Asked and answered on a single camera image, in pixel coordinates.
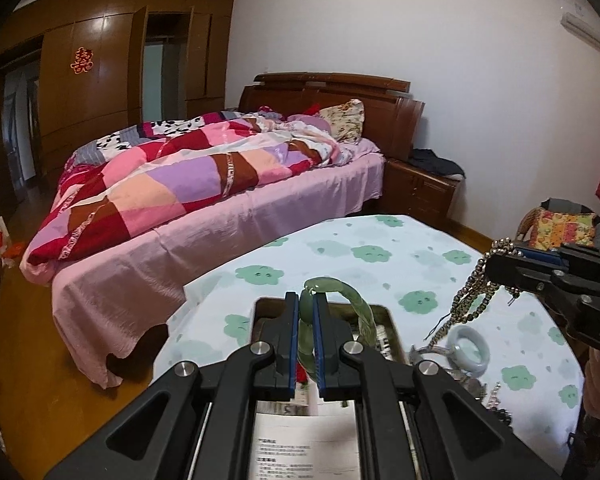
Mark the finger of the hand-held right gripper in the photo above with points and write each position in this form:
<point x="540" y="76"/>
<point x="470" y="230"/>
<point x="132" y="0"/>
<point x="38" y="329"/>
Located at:
<point x="515" y="272"/>
<point x="540" y="255"/>

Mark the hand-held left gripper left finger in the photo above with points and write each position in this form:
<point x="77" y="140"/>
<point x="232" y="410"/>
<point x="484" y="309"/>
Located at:
<point x="295" y="340"/>

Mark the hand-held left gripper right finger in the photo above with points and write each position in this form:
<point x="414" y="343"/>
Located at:
<point x="316" y="340"/>

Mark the metal tin box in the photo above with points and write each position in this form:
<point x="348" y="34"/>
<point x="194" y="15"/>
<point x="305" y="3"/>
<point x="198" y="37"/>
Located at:
<point x="270" y="310"/>

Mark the green jade bangle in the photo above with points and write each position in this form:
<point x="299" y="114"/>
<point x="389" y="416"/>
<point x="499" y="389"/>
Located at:
<point x="360" y="305"/>

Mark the white jade bangle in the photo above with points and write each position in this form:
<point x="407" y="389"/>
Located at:
<point x="472" y="365"/>

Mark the small jewelry heap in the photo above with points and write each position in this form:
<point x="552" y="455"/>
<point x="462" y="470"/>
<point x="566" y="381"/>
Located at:
<point x="472" y="389"/>

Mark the floral cushion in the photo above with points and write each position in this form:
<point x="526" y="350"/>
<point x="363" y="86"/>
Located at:
<point x="565" y="230"/>

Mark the armchair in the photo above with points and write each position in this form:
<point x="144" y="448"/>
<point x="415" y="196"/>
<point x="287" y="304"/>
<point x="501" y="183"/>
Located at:
<point x="555" y="204"/>

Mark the white paper leaflet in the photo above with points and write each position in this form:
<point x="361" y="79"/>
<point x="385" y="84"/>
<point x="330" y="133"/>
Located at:
<point x="305" y="440"/>

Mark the white green flowered tablecloth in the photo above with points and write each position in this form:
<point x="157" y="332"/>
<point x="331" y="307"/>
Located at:
<point x="380" y="237"/>

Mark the wooden nightstand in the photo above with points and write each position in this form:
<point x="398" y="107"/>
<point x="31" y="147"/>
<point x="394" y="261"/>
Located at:
<point x="415" y="195"/>

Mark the dark clothes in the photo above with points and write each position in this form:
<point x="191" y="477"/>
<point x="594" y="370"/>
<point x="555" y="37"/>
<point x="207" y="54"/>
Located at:
<point x="435" y="162"/>

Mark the pink bed sheet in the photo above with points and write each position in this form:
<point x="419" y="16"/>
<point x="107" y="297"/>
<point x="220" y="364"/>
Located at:
<point x="180" y="260"/>

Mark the patchwork quilt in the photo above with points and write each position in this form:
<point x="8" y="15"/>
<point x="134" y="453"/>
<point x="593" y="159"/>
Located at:
<point x="180" y="175"/>

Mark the wooden bed headboard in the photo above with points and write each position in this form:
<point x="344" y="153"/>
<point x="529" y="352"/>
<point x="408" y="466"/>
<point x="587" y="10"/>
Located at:
<point x="380" y="115"/>

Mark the purple pillow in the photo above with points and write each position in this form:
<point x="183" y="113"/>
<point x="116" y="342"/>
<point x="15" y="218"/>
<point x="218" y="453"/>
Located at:
<point x="307" y="122"/>

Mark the floral pillow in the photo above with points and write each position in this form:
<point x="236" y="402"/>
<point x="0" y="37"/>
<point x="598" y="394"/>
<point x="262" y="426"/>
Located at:
<point x="345" y="117"/>

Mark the white air conditioner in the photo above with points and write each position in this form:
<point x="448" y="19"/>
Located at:
<point x="582" y="25"/>

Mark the black white spotted blanket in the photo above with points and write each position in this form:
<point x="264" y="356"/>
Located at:
<point x="170" y="127"/>

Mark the wooden wardrobe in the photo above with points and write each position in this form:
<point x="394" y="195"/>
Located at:
<point x="105" y="60"/>

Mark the red paper decoration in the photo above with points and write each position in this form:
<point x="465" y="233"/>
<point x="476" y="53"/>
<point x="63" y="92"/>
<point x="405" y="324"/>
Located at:
<point x="81" y="60"/>

